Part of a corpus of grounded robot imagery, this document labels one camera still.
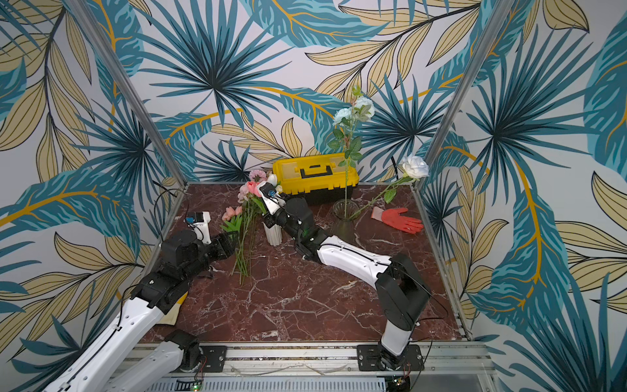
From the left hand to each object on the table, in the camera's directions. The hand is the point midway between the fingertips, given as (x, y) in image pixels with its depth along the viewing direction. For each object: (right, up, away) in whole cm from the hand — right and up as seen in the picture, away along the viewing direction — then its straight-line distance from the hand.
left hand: (233, 238), depth 74 cm
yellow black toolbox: (+26, +21, +27) cm, 43 cm away
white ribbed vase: (+9, -1, +19) cm, 21 cm away
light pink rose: (-1, +23, +32) cm, 39 cm away
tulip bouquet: (-3, +15, +31) cm, 34 cm away
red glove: (+60, +6, +35) cm, 69 cm away
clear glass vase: (+35, +3, +12) cm, 37 cm away
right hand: (+9, +14, +1) cm, 16 cm away
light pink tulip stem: (-10, +5, +29) cm, 31 cm away
